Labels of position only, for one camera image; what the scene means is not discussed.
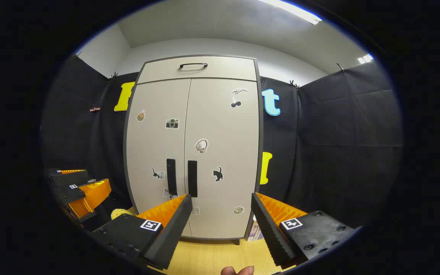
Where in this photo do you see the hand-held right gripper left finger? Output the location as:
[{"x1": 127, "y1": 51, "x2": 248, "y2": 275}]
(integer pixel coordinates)
[{"x1": 89, "y1": 194, "x2": 194, "y2": 271}]

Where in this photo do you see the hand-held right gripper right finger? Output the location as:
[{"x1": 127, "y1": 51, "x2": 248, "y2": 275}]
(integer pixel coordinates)
[{"x1": 251, "y1": 192, "x2": 360, "y2": 268}]

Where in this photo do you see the beige double-door shoe cabinet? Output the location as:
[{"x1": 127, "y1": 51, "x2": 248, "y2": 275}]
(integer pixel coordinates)
[{"x1": 123, "y1": 55, "x2": 265, "y2": 245}]

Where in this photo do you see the shoe cabinet door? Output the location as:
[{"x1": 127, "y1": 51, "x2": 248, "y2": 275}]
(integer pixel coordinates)
[
  {"x1": 184, "y1": 78, "x2": 260, "y2": 240},
  {"x1": 126, "y1": 79, "x2": 192, "y2": 237}
]

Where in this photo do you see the beige cabinet drawer front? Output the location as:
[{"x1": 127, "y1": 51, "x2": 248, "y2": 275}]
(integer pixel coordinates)
[{"x1": 138, "y1": 57, "x2": 258, "y2": 84}]

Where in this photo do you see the small yellow object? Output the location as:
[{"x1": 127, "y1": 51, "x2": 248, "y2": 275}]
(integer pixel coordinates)
[{"x1": 110, "y1": 208, "x2": 136, "y2": 221}]

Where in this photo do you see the long ceiling light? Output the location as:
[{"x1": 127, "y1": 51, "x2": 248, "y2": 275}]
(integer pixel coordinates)
[{"x1": 258, "y1": 0, "x2": 323, "y2": 25}]

